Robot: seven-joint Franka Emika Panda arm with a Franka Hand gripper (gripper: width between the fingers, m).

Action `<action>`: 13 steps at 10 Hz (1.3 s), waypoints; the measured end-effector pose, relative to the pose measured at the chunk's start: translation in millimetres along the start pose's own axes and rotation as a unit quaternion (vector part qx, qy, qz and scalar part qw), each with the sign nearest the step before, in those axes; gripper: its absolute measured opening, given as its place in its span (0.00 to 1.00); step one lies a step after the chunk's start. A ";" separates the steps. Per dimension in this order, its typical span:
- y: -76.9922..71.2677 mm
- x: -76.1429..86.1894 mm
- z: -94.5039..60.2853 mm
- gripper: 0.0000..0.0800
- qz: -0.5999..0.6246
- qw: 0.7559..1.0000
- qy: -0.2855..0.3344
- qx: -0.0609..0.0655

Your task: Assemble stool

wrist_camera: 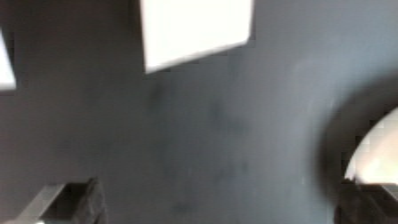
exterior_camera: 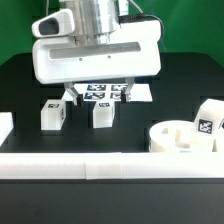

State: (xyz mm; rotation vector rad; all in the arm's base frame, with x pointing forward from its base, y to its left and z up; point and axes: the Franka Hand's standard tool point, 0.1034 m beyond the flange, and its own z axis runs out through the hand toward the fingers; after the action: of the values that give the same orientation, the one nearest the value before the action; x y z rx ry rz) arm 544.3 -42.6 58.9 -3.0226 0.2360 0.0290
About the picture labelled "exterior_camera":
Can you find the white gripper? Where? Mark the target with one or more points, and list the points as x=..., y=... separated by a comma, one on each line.
x=132, y=51

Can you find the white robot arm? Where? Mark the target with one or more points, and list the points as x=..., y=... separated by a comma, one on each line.
x=90, y=40

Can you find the white sheet with tags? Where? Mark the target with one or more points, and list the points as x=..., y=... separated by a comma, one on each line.
x=97, y=91

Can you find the white front fence rail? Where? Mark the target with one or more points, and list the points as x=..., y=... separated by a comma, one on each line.
x=95, y=166

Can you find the white fence rail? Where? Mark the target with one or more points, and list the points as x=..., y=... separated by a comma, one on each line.
x=6, y=125
x=95, y=166

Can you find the white left fence rail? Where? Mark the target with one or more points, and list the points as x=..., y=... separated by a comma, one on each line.
x=6, y=125

